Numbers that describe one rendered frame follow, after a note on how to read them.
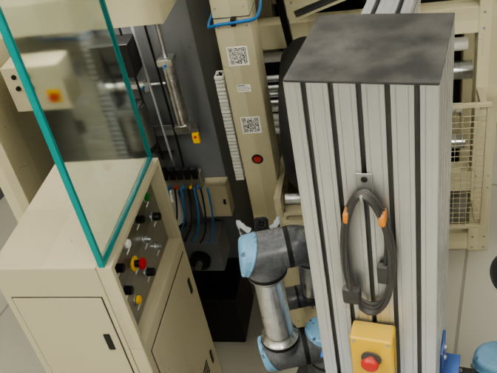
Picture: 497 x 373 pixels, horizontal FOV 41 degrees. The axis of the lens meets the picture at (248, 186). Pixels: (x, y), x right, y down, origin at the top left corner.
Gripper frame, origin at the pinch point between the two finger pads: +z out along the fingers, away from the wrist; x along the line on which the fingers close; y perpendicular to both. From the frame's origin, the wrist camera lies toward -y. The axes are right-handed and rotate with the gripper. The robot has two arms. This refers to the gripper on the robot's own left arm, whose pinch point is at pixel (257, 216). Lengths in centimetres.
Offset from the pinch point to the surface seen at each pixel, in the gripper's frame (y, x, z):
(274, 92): -8, 17, 74
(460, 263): 92, 112, 58
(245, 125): -15.8, 0.5, 35.6
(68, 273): -10, -61, -31
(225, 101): -25.2, -6.4, 38.2
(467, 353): 94, 94, 4
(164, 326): 31, -36, -18
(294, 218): 22.0, 17.7, 23.3
